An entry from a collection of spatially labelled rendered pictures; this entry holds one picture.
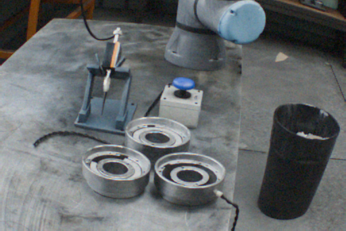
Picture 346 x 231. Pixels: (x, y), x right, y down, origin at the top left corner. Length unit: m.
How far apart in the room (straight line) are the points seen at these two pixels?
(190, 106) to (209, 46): 0.31
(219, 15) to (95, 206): 0.55
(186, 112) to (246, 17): 0.26
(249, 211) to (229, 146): 1.25
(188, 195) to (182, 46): 0.59
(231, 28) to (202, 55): 0.18
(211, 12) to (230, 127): 0.26
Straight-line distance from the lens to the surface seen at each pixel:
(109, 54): 1.00
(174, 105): 1.02
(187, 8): 1.29
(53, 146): 0.92
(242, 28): 1.17
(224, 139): 1.01
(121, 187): 0.78
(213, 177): 0.83
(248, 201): 2.30
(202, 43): 1.30
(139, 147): 0.88
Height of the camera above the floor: 1.26
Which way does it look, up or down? 24 degrees down
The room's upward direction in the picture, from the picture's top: 7 degrees clockwise
